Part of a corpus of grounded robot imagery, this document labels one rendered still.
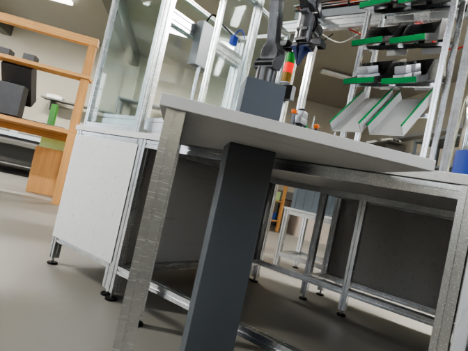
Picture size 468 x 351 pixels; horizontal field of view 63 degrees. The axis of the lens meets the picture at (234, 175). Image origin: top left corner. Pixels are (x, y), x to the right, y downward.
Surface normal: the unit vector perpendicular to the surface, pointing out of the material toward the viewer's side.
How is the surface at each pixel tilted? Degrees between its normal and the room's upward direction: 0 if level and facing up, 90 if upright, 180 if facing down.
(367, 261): 90
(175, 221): 90
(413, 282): 90
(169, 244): 90
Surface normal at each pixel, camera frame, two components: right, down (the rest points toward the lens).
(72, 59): 0.14, 0.00
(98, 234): -0.58, -0.15
